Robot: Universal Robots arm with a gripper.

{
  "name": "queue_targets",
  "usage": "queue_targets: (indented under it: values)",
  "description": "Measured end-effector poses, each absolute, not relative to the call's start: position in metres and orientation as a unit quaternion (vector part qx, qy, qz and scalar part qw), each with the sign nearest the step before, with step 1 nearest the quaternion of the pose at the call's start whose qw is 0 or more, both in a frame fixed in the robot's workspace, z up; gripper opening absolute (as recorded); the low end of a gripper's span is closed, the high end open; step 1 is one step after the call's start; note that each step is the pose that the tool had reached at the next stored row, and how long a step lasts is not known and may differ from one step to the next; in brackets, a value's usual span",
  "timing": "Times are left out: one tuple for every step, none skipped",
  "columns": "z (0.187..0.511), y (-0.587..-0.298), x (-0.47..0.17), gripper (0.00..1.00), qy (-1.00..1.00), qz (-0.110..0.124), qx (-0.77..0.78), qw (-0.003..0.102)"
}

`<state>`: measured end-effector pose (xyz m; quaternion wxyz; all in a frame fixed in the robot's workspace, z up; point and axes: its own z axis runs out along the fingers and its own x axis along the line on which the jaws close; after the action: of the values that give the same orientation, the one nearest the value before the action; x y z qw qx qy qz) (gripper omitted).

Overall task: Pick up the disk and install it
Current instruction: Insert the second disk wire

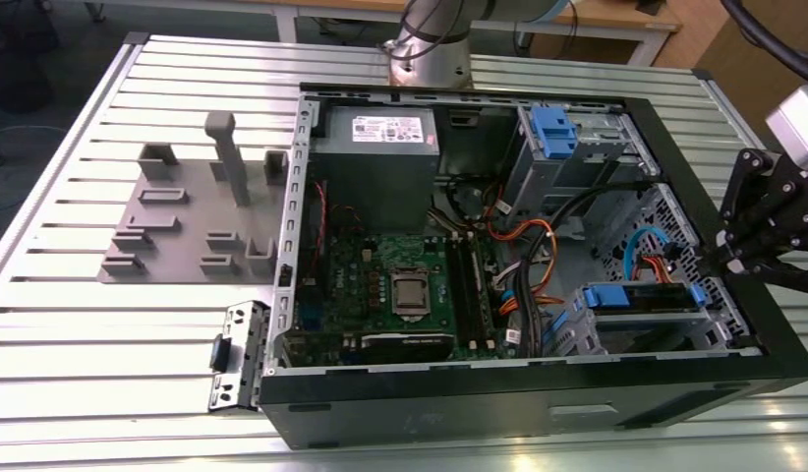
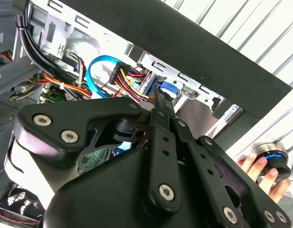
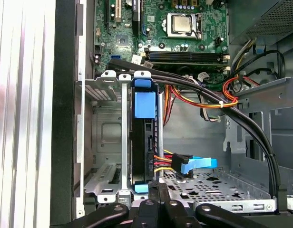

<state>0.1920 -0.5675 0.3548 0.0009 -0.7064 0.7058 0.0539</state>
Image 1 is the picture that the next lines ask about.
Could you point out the wooden cabinet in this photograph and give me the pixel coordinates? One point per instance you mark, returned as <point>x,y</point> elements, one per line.
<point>712,49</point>

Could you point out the black RAM stick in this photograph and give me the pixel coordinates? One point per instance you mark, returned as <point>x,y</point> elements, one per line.
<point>480,290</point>

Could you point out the metal expansion slot bracket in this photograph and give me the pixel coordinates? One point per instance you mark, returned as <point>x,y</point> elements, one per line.
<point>236,319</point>

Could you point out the grey parts rack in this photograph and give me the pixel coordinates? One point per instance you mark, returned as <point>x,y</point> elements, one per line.
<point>182,246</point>

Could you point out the green motherboard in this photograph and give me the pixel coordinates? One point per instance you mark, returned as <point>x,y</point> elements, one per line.
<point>351,275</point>

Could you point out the black graphics card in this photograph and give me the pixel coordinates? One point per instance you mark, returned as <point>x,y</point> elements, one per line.
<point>404,341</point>

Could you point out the white desk frame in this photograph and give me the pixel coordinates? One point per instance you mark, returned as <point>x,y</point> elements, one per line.
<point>284,24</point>

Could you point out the black office chair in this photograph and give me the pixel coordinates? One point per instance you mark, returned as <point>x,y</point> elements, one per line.
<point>20,83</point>

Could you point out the silver CPU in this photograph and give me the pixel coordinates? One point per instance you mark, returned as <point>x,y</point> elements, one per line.
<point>411,296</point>

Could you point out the black PC case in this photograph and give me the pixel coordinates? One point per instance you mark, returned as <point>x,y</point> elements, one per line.
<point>508,393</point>

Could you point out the grey power supply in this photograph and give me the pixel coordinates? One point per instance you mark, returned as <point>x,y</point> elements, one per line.
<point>378,187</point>

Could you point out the grey metal drive cage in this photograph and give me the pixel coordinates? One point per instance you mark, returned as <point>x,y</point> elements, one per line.
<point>542,177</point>

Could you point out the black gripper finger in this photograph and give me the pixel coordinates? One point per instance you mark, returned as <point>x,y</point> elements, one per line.
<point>784,273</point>
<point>748,187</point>

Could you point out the hard disk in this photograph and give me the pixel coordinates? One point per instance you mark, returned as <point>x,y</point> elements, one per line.
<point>611,296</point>

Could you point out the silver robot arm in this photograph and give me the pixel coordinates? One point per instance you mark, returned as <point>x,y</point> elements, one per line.
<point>436,64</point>

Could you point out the blue drive cage latch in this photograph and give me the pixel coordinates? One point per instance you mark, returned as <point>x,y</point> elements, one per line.
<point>550,133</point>

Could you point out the wooden desk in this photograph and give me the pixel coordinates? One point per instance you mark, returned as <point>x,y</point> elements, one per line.
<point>614,17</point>

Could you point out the CPU socket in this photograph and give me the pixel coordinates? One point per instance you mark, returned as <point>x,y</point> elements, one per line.
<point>411,273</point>

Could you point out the metal disk bay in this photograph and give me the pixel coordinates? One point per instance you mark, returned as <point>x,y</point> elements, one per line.
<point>640,322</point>

